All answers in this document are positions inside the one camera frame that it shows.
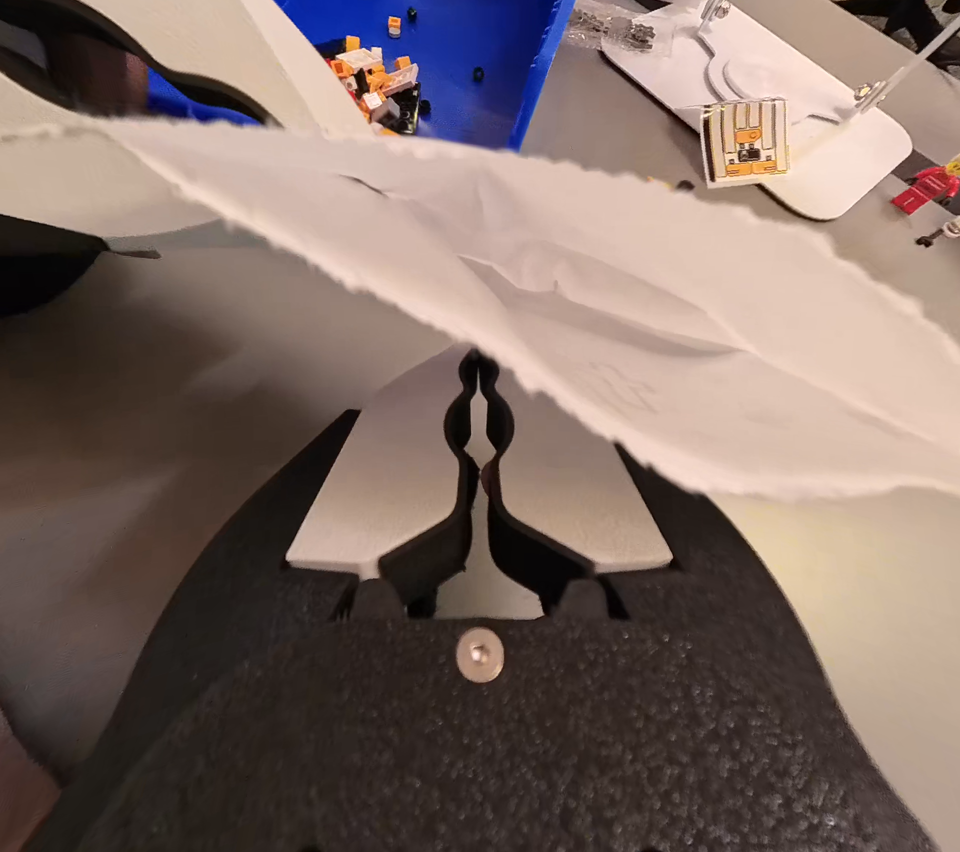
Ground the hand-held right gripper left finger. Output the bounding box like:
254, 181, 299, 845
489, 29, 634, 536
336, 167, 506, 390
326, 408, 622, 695
285, 344, 481, 604

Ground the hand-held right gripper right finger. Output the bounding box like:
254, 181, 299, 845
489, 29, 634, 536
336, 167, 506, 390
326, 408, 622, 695
480, 360, 674, 614

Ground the torn white paper bag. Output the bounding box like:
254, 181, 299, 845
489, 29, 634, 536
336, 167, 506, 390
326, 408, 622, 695
0, 117, 960, 500

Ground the pile of lego pieces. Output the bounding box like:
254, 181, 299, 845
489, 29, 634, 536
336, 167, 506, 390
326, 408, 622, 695
322, 4, 489, 136

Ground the red lego minifigure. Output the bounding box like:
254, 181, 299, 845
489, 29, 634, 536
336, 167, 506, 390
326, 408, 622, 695
891, 154, 960, 217

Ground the white stand with clear rods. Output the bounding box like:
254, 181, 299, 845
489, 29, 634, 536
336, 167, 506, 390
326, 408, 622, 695
600, 0, 960, 223

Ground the clear bag of dark screws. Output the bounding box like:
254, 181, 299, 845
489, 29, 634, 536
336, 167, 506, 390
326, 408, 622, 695
566, 4, 676, 54

